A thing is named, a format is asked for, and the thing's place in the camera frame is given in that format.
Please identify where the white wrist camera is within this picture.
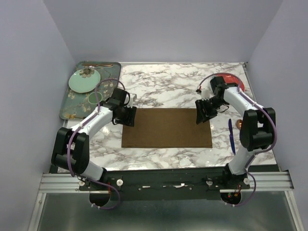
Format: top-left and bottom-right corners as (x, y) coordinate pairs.
(201, 89), (211, 100)
(125, 93), (137, 108)

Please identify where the blue handled knife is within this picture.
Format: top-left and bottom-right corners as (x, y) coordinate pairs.
(228, 119), (236, 155)

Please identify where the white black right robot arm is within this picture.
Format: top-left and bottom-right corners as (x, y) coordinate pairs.
(195, 73), (277, 189)

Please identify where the red and teal plate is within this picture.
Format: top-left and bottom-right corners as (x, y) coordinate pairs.
(214, 74), (245, 92)

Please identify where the copper spoon on tray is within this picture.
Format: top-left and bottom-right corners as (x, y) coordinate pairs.
(81, 63), (114, 68)

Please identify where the gold fork green handle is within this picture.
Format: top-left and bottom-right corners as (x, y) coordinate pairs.
(64, 115), (83, 119)

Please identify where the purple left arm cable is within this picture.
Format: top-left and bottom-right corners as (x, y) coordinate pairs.
(67, 78), (126, 210)

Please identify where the brown fabric napkin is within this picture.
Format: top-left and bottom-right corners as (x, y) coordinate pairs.
(121, 108), (213, 148)

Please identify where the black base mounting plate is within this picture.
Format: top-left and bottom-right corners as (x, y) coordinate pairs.
(79, 167), (250, 208)

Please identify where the mint green cup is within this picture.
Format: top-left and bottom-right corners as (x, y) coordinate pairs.
(88, 92), (103, 105)

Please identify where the mint green floral plate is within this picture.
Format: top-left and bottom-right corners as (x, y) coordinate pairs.
(68, 67), (101, 93)

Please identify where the copper spoon on table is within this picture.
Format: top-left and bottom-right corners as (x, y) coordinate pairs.
(236, 119), (242, 129)

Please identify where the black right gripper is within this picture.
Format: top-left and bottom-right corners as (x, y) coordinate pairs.
(195, 96), (227, 124)

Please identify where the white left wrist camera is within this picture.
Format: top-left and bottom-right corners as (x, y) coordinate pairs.
(125, 93), (137, 108)

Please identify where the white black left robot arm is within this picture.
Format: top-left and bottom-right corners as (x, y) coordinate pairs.
(51, 88), (137, 190)

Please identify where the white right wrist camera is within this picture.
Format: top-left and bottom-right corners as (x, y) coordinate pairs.
(201, 89), (211, 100)

